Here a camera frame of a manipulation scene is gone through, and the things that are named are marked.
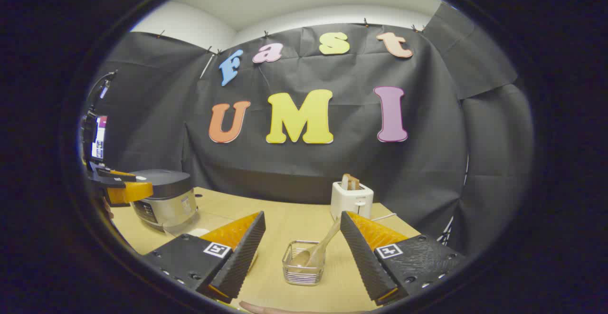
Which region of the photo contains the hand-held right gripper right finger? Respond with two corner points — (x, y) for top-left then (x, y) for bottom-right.
(340, 211), (467, 306)

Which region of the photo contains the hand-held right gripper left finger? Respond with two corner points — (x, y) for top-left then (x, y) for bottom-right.
(142, 211), (266, 304)

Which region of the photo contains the silver black rice cooker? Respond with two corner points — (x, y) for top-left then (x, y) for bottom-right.
(128, 169), (199, 231)

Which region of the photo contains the wooden spoon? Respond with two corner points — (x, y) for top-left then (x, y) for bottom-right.
(290, 217), (342, 268)

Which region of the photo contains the wire chopstick holder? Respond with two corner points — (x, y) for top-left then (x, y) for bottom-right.
(282, 240), (326, 286)

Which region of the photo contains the computer monitor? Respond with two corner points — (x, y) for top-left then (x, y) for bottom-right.
(91, 115), (108, 161)

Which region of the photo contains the white toaster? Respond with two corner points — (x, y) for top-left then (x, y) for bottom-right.
(331, 181), (374, 221)

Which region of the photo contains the black backdrop cloth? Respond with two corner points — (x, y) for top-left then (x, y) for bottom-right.
(88, 3), (535, 257)

